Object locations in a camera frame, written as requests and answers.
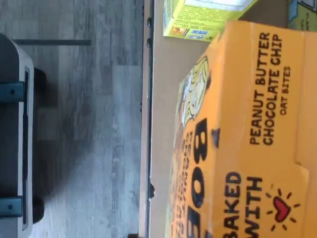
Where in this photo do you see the orange Bobo's peanut butter box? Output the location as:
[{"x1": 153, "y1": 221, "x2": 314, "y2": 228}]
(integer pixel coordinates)
[{"x1": 166, "y1": 19, "x2": 317, "y2": 238}]

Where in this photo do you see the grey robot base cart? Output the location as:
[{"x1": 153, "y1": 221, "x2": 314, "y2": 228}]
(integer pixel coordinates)
[{"x1": 0, "y1": 33, "x2": 47, "y2": 232}]

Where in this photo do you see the black metal shelf rack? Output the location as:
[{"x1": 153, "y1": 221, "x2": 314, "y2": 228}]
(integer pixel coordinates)
[{"x1": 139, "y1": 0, "x2": 156, "y2": 238}]

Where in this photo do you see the green Bobo's apple pie box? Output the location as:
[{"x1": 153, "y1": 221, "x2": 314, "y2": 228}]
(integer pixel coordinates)
[
  {"x1": 286, "y1": 0, "x2": 317, "y2": 32},
  {"x1": 162, "y1": 0, "x2": 260, "y2": 42}
]

